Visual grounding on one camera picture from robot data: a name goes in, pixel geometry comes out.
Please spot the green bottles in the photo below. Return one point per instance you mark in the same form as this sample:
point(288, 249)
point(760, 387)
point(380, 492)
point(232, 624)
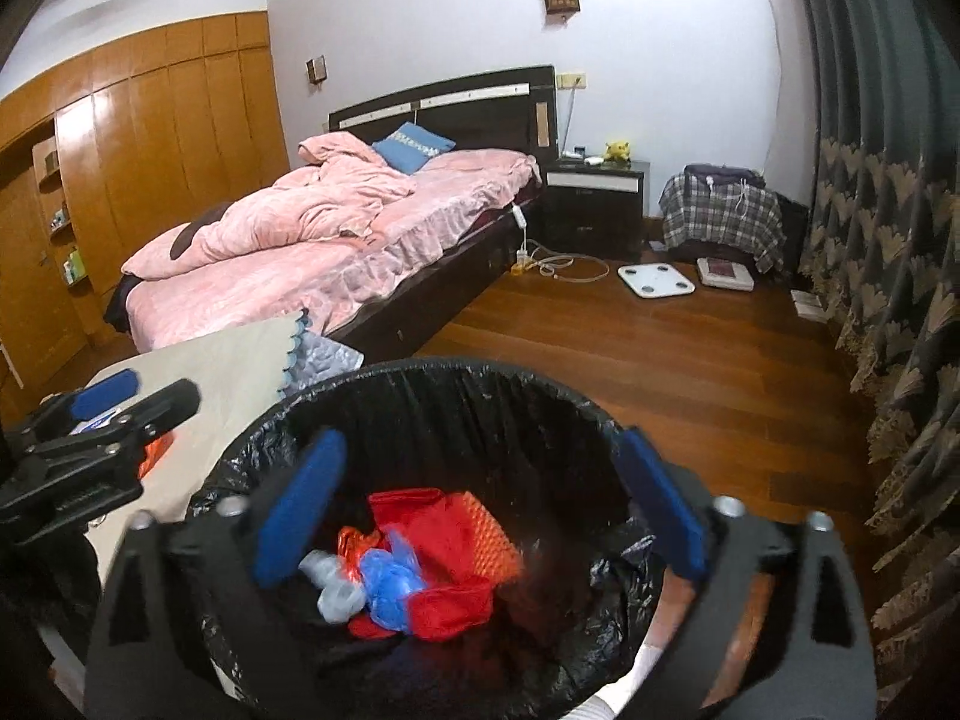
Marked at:
point(75, 266)

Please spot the white booklet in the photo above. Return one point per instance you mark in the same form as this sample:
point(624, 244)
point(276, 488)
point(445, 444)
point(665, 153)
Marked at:
point(810, 306)

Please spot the black bagged trash bin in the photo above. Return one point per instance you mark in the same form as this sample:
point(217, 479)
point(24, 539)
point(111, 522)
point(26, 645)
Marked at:
point(465, 420)

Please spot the black case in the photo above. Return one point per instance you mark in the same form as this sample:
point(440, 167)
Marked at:
point(793, 232)

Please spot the red wrapper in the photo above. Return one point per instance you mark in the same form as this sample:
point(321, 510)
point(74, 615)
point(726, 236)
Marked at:
point(154, 454)

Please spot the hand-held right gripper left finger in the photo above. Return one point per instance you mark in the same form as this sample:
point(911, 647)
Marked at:
point(300, 510)

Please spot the quilted blue mat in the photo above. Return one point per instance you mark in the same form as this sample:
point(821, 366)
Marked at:
point(322, 360)

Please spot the blue pillow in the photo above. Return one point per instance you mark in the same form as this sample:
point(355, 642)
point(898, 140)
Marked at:
point(412, 146)

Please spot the grey plastic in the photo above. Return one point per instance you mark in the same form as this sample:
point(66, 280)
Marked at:
point(334, 585)

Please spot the pink duvet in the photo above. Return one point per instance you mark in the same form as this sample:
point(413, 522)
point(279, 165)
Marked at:
point(300, 210)

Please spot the orange foam net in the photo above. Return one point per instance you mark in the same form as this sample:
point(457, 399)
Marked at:
point(487, 540)

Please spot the blue plastic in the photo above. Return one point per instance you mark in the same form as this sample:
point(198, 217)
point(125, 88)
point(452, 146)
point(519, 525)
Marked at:
point(390, 577)

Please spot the dark patterned curtain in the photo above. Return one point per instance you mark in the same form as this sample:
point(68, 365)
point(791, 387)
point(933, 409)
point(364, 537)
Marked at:
point(885, 202)

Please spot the plaid cloth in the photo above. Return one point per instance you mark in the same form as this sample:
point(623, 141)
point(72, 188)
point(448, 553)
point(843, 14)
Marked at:
point(712, 217)

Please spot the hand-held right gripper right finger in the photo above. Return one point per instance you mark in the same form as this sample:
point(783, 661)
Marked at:
point(664, 510)

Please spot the yellow plush toy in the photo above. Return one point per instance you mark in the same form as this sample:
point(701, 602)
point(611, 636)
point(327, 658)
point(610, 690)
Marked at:
point(617, 151)

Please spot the yellowish power strip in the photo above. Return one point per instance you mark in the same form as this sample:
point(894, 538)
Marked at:
point(522, 266)

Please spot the dark nightstand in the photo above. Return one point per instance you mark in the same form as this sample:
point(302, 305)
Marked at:
point(592, 217)

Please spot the wooden wardrobe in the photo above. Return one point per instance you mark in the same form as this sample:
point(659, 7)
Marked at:
point(187, 135)

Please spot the white blue box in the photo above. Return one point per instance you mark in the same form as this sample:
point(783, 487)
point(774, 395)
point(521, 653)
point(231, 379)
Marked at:
point(97, 425)

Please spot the pink bed sheet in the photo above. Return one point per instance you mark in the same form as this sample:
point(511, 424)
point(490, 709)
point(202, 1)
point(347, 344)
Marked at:
point(300, 277)

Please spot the red plastic bag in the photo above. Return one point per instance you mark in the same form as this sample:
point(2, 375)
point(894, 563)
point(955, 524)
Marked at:
point(442, 600)

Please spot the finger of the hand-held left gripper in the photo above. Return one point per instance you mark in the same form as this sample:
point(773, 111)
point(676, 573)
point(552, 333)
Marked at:
point(165, 405)
point(105, 394)

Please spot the white inline controller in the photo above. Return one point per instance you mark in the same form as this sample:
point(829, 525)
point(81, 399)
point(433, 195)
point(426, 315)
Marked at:
point(520, 216)

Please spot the black cloth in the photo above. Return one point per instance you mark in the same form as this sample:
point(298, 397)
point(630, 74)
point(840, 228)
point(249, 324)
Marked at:
point(121, 304)

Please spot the wall outlet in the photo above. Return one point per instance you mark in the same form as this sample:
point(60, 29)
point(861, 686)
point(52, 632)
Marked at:
point(571, 80)

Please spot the dark purple garment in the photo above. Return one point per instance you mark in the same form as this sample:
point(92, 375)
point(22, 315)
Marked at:
point(720, 174)

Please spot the pink white bathroom scale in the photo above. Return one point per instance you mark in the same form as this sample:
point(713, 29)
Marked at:
point(726, 274)

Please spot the dark wooden bed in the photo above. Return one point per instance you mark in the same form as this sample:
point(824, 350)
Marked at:
point(487, 120)

